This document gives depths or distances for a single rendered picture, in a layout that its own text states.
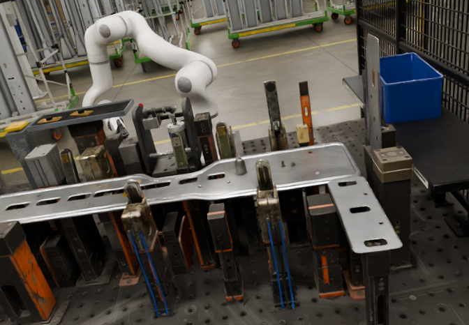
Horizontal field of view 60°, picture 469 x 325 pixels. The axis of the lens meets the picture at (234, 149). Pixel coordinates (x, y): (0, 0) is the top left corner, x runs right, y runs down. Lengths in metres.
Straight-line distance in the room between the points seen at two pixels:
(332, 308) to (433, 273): 0.31
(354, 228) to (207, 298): 0.52
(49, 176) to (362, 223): 1.02
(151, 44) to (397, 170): 1.09
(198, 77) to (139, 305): 0.85
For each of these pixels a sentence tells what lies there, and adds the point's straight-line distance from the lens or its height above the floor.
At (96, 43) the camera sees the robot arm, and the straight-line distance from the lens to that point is 1.89.
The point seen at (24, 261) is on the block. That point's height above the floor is 0.92.
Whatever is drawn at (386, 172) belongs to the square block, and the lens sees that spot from 1.08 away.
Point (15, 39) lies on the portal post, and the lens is 7.68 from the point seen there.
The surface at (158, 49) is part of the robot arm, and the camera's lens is 1.72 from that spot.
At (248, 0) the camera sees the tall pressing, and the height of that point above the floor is 0.80.
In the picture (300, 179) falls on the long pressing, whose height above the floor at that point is 1.00.
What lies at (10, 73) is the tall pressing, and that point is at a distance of 5.48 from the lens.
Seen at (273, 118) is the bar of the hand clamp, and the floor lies 1.10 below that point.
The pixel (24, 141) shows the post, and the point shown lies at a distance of 1.69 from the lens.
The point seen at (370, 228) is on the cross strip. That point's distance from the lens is 0.94.
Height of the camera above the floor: 1.58
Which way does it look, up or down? 25 degrees down
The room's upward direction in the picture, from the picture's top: 11 degrees counter-clockwise
